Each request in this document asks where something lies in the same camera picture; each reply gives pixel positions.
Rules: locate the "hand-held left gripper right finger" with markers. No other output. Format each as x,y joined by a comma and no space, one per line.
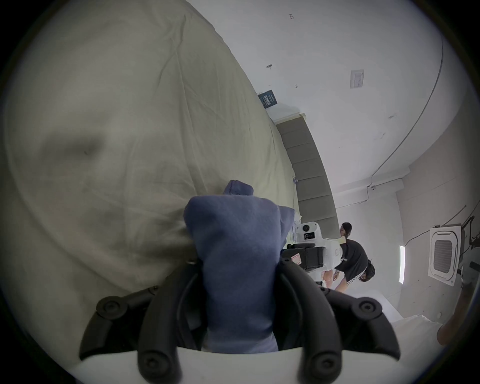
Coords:
318,337

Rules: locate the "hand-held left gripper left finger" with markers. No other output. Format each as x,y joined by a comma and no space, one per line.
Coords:
157,337

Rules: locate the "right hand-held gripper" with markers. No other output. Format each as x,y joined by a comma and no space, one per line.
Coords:
332,253

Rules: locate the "dark blue garment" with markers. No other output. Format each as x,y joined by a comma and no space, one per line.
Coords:
236,255

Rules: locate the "person's left forearm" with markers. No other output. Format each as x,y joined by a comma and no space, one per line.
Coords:
448,332

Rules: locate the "grey padded headboard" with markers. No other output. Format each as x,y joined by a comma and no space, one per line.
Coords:
311,180

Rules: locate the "dark blue sign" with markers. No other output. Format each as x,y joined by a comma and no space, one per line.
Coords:
268,99

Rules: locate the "bed with beige sheet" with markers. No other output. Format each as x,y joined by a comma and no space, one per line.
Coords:
112,93

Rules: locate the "white wall switch plate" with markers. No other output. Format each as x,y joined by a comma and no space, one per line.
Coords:
357,78

